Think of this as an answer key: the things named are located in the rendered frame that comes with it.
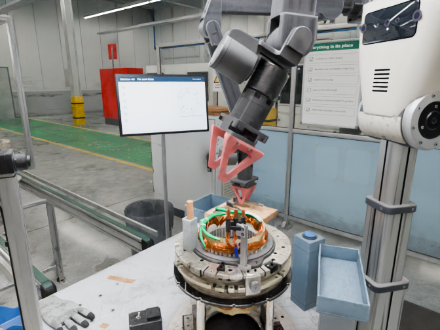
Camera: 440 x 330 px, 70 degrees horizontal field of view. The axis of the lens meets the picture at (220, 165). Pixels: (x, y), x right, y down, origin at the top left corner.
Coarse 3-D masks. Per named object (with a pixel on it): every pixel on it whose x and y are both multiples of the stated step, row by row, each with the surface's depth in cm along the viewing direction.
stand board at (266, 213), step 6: (222, 204) 123; (234, 204) 123; (240, 204) 123; (246, 204) 123; (210, 210) 117; (246, 210) 117; (252, 210) 117; (258, 210) 117; (264, 210) 117; (270, 210) 117; (276, 210) 117; (204, 216) 115; (264, 216) 112; (270, 216) 114; (264, 222) 110
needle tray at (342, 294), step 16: (320, 256) 86; (336, 256) 92; (352, 256) 91; (320, 272) 86; (336, 272) 86; (352, 272) 86; (320, 288) 79; (336, 288) 79; (352, 288) 79; (320, 304) 71; (336, 304) 70; (352, 304) 69; (368, 304) 68; (320, 320) 80; (336, 320) 79; (352, 320) 77
